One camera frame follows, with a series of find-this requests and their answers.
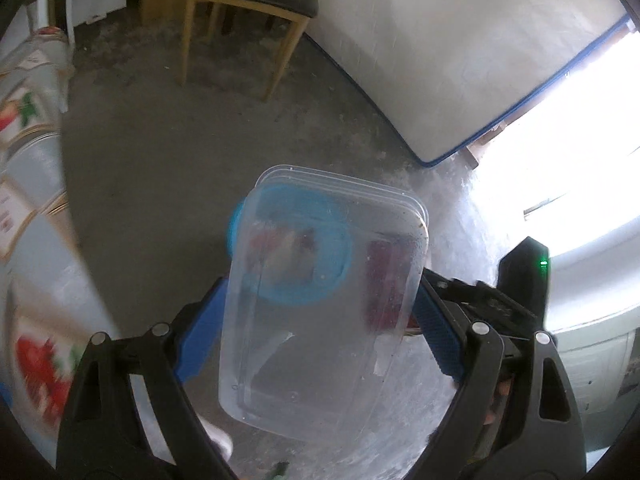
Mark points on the white sneaker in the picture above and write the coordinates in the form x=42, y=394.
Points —
x=217, y=440

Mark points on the white mattress with blue edge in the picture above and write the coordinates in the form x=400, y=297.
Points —
x=450, y=50

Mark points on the red snack packet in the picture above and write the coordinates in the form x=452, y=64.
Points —
x=385, y=280

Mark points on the clear plastic food container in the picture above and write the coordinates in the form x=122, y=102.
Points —
x=310, y=360

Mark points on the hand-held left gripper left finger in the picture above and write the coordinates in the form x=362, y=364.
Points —
x=200, y=335

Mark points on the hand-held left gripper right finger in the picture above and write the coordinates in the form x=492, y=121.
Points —
x=442, y=335

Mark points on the blue plastic mesh basket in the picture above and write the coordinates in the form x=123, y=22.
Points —
x=234, y=230

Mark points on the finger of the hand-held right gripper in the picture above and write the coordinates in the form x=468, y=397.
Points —
x=495, y=310

